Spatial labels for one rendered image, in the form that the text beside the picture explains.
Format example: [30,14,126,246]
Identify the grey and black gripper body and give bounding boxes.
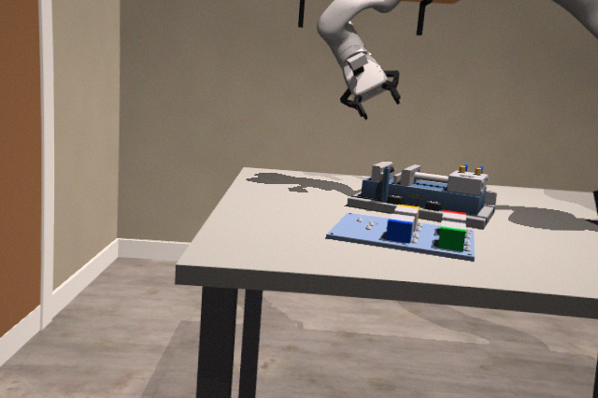
[343,54,387,103]

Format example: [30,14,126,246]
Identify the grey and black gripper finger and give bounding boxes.
[381,70,401,105]
[340,88,367,120]

